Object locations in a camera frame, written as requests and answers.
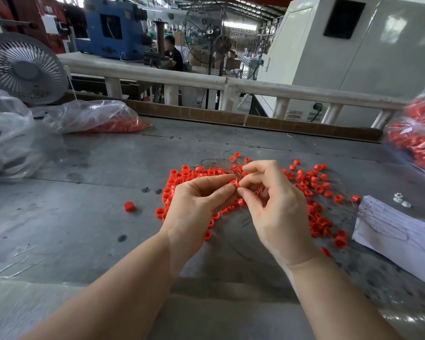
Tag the person's right hand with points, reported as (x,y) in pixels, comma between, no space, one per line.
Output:
(280,216)

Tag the person's left hand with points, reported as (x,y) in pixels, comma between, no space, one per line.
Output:
(195,216)

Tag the pile of red plastic rings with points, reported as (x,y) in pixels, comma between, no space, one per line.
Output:
(324,191)

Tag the person's left forearm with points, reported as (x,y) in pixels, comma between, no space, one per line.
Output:
(110,294)

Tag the person's right forearm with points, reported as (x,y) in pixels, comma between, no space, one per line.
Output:
(343,304)

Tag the brown wooden board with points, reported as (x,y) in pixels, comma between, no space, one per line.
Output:
(209,115)

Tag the small clear plastic piece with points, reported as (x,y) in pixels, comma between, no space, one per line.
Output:
(406,204)
(397,197)

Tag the white paper sheet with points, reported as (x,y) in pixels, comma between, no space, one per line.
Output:
(400,240)

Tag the white metal railing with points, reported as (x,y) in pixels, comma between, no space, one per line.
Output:
(177,75)

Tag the clear bag with red pieces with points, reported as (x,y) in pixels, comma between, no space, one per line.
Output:
(93,116)

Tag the large clear bag red pieces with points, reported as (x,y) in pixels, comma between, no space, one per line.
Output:
(418,138)

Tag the blue industrial machine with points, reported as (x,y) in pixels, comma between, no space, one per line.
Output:
(127,37)

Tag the large grey machine cabinet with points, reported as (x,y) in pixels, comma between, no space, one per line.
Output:
(391,54)

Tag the crumpled clear plastic bag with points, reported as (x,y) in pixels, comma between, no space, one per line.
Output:
(5,134)

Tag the white desk fan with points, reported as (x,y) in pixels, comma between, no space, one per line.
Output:
(26,69)

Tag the red industrial machine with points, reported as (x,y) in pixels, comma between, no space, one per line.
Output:
(26,17)

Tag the black pedestal fan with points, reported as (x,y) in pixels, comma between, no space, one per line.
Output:
(223,44)

